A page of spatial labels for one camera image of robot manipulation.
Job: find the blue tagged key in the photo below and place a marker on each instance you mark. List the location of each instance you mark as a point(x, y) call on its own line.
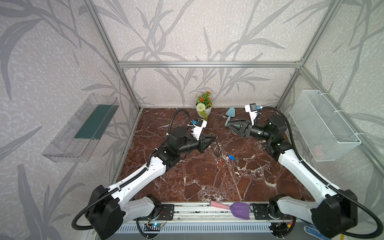
point(234, 159)

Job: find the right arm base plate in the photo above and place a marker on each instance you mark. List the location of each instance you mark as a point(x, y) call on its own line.
point(260, 211)

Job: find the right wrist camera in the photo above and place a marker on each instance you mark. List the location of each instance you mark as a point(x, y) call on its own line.
point(254, 111)

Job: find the purple toy shovel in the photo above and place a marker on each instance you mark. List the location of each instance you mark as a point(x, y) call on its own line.
point(239, 210)

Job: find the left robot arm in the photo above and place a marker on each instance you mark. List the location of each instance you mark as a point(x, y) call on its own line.
point(110, 207)

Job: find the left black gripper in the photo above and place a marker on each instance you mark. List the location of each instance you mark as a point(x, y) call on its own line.
point(201, 144)

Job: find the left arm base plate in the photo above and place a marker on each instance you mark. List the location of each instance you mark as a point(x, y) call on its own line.
point(163, 212)

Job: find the potted artificial flowers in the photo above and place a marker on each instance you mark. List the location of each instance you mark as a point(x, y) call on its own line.
point(204, 104)

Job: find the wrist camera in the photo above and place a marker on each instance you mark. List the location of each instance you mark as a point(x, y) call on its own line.
point(197, 128)
point(254, 111)

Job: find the white wire basket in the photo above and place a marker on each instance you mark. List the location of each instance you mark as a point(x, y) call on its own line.
point(324, 130)

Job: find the clear plastic wall shelf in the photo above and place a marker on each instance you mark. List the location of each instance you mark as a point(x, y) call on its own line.
point(80, 136)

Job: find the teal toy trowel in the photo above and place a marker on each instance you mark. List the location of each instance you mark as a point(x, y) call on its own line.
point(231, 113)

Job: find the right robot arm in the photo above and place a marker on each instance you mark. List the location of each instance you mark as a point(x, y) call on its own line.
point(335, 211)

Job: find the blue dotted work glove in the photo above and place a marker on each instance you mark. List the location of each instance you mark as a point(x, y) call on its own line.
point(314, 232)

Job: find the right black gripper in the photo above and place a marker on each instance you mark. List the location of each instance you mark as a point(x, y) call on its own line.
point(245, 129)

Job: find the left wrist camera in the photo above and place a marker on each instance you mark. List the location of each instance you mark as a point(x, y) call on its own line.
point(197, 128)

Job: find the green circuit board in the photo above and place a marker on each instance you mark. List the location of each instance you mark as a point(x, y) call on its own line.
point(154, 226)

